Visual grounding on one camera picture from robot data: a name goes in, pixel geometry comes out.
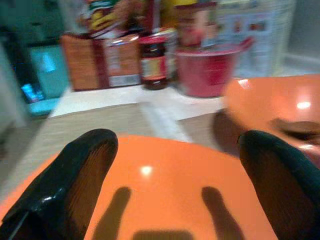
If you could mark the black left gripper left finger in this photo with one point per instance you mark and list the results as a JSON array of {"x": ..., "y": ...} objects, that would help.
[{"x": 57, "y": 185}]

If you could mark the red lidded plastic container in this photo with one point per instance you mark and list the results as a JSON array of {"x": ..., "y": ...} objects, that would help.
[{"x": 195, "y": 22}]

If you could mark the orange plastic plate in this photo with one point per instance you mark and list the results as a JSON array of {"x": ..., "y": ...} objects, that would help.
[{"x": 162, "y": 180}]

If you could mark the white printed paper bag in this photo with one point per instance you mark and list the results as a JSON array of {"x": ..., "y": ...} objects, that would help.
[{"x": 255, "y": 37}]

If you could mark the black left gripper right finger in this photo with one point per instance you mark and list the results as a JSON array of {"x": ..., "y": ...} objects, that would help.
[{"x": 285, "y": 180}]

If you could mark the colourful snack packet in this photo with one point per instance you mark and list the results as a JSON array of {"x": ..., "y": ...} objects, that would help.
[{"x": 105, "y": 17}]

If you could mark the orange plastic bowl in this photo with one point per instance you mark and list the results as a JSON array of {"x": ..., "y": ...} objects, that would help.
[{"x": 275, "y": 105}]

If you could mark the brown cardboard food box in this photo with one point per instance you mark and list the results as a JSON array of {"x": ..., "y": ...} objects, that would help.
[{"x": 100, "y": 62}]

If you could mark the dark sauce jar red lid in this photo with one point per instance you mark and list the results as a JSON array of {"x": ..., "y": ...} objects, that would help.
[{"x": 153, "y": 62}]

